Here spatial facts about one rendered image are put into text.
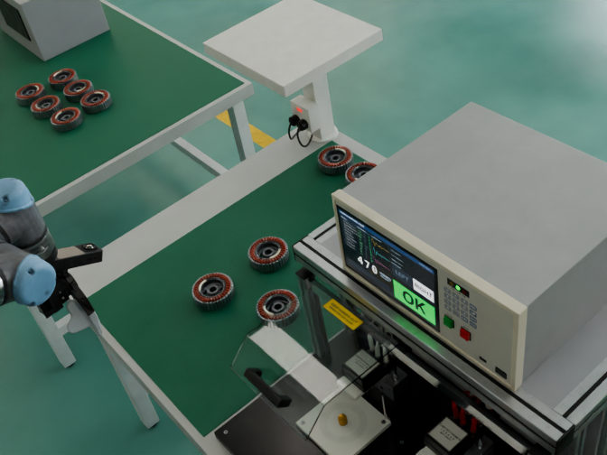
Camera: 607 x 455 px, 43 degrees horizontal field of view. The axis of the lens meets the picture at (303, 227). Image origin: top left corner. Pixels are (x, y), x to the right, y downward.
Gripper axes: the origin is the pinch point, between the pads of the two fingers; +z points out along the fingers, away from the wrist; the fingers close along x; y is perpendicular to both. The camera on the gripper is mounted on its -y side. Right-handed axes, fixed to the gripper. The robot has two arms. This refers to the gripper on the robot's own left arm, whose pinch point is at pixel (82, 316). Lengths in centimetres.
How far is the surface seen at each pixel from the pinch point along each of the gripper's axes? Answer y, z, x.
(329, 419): -27, 37, 36
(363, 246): -41, -8, 40
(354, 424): -29, 37, 42
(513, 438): -32, 11, 78
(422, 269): -39, -12, 56
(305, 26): -102, -5, -29
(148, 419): -20, 110, -52
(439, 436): -31, 23, 64
